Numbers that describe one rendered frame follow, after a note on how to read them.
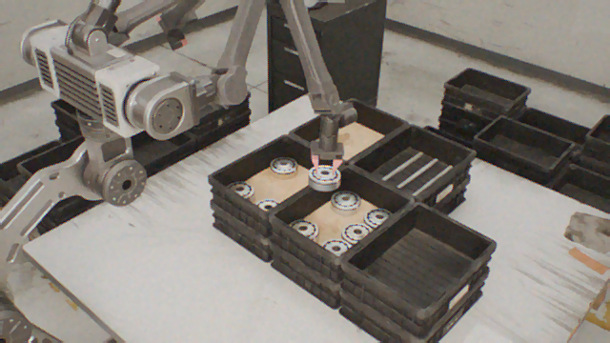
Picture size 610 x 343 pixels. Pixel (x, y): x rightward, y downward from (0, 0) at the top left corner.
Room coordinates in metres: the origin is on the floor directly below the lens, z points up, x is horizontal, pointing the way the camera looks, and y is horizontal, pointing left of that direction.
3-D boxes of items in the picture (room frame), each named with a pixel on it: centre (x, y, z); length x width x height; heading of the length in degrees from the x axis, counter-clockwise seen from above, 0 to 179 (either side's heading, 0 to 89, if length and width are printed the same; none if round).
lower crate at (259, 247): (1.76, 0.08, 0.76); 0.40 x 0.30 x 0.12; 138
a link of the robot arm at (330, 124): (1.61, -0.10, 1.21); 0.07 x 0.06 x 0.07; 138
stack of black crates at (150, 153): (2.60, 0.77, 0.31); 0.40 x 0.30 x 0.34; 139
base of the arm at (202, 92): (1.34, 0.26, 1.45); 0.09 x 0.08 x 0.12; 49
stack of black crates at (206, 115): (2.90, 0.50, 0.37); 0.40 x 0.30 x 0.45; 139
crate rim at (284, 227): (1.56, -0.15, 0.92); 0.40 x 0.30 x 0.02; 138
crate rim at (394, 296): (1.36, -0.37, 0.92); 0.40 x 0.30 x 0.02; 138
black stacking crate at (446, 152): (1.86, -0.42, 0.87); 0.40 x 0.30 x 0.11; 138
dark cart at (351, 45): (3.59, -0.16, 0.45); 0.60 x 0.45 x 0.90; 139
